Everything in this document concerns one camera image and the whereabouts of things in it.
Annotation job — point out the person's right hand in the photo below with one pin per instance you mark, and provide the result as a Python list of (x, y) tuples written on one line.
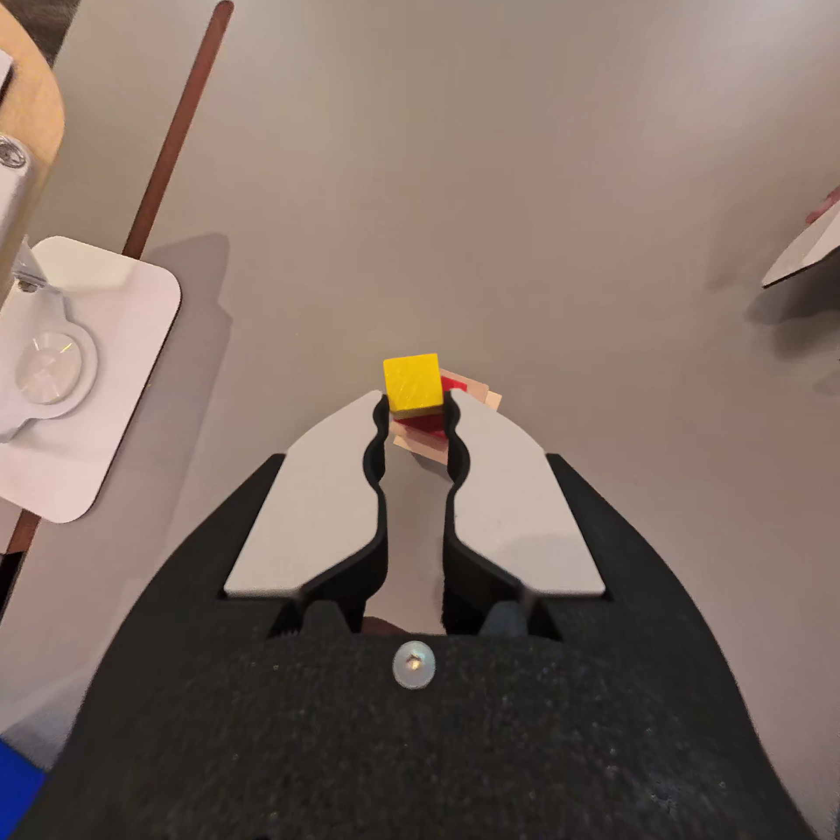
[(827, 204)]

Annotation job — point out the blue plastic bin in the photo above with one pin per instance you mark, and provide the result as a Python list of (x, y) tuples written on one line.
[(16, 794)]

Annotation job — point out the white folding stand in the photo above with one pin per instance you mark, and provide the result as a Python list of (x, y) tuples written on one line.
[(118, 381)]

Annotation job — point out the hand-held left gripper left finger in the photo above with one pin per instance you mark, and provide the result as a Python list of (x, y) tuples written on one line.
[(309, 512)]

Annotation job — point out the yellow wooden cube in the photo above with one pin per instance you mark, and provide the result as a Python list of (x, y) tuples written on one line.
[(412, 383)]

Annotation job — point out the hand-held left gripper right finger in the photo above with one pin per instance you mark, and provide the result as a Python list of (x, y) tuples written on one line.
[(525, 512)]

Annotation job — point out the medium wooden cube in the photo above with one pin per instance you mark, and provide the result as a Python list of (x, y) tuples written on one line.
[(427, 446)]

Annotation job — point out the red wooden cube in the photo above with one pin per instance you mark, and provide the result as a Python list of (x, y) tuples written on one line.
[(454, 383)]

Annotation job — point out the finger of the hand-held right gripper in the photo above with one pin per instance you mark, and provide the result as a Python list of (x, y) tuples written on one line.
[(807, 250)]

